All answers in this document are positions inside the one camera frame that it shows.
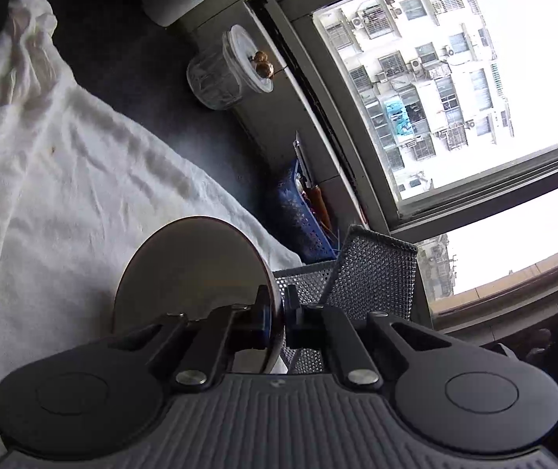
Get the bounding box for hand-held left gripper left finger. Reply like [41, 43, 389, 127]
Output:
[108, 284, 271, 394]

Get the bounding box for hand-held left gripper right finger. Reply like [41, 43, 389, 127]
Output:
[283, 284, 456, 392]

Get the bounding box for grey mesh dishcloth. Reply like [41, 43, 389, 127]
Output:
[273, 225, 419, 376]

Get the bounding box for blue plastic basket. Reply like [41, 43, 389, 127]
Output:
[268, 168, 341, 263]

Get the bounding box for grey flat tool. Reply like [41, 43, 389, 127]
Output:
[292, 131, 315, 186]

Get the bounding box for white cloth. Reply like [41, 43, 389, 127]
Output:
[0, 0, 304, 465]

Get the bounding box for glass jar with lid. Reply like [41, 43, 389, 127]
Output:
[186, 24, 276, 111]

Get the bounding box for apartment building outside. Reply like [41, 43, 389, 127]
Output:
[315, 0, 514, 201]

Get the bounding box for brown handled tool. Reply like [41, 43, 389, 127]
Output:
[308, 183, 333, 233]

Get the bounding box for window frame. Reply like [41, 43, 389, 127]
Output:
[249, 0, 558, 333]

